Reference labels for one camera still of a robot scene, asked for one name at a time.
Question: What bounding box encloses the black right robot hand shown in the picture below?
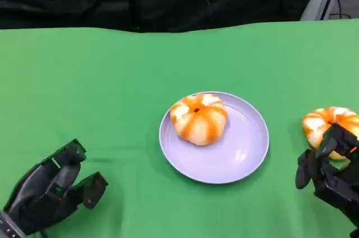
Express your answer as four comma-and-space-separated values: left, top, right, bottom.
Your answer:
294, 122, 359, 223

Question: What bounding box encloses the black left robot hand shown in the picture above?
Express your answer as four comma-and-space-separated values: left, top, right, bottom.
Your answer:
2, 138, 109, 236

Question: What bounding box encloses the orange and white bread roll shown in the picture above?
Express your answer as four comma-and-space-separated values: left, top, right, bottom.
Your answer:
302, 106, 359, 161
169, 93, 228, 147

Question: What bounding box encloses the lilac plate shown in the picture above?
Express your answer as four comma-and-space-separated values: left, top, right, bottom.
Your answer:
158, 91, 270, 185

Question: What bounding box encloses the green table cloth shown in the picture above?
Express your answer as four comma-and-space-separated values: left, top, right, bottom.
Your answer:
0, 18, 359, 238

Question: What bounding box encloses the black floor cable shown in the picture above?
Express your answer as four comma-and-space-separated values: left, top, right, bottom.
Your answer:
329, 0, 353, 19

